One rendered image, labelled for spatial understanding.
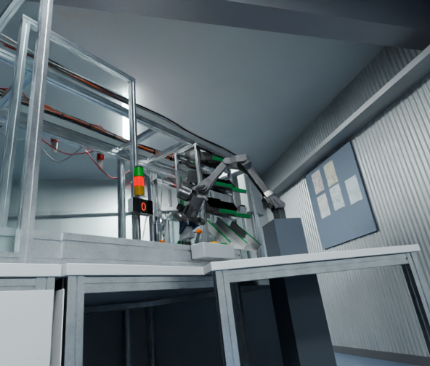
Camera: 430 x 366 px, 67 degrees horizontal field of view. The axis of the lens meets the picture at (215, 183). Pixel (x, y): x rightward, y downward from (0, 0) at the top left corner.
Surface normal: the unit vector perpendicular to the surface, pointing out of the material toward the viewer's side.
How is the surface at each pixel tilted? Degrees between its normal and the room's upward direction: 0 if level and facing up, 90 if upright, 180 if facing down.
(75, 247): 90
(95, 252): 90
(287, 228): 90
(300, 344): 90
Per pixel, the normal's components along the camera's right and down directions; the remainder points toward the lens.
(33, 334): 0.78, -0.31
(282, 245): 0.25, -0.38
